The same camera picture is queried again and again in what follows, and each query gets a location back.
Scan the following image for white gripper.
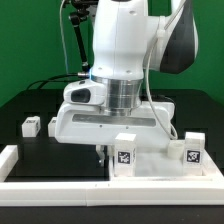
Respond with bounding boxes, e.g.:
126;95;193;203
55;79;175;166

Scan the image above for white square tabletop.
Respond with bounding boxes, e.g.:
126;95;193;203
109;140;224;181

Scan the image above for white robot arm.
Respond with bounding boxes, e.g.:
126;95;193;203
55;0;198;151

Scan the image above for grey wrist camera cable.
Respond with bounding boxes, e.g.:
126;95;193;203
143;0;188;140

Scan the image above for black cables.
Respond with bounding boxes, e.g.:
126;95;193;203
26;71;90;91

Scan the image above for white U-shaped fence wall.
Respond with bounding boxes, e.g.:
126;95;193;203
0;145;224;206

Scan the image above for white cable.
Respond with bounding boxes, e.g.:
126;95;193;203
59;0;72;74

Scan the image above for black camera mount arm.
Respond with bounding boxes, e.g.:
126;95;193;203
66;0;99;72

